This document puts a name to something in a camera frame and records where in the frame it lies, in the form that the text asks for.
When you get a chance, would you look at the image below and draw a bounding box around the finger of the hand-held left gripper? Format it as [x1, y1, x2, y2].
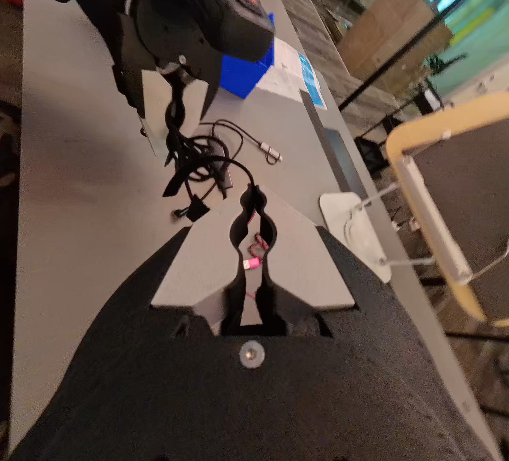
[180, 78, 211, 139]
[137, 69, 177, 159]

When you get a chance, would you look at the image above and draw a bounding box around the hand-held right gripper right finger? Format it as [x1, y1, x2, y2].
[254, 186, 356, 328]

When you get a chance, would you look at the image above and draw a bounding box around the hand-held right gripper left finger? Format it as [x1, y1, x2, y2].
[151, 186, 255, 328]

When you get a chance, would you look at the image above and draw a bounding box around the black braided cable with strap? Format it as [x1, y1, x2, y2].
[162, 71, 255, 223]

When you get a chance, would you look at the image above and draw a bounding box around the grey usb hub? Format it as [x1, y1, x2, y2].
[199, 120, 284, 200]

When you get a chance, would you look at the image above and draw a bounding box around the blue bin with white label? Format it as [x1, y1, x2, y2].
[220, 12, 276, 100]

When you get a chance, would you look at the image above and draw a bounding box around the printed paper sheet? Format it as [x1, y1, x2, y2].
[254, 37, 327, 109]

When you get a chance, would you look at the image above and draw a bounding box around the black mat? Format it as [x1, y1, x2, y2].
[410, 119, 509, 310]

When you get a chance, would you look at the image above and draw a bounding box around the wooden board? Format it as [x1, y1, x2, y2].
[386, 91, 509, 328]

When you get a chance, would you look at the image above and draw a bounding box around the black floor pole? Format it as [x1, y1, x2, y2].
[338, 19, 454, 111]

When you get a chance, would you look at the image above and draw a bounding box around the large cardboard box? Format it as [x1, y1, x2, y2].
[337, 0, 454, 89]

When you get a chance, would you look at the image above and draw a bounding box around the red braided usb cable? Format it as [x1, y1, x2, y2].
[243, 208, 275, 302]

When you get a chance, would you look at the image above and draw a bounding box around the dark table cable tray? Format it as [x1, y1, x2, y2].
[300, 89, 370, 199]

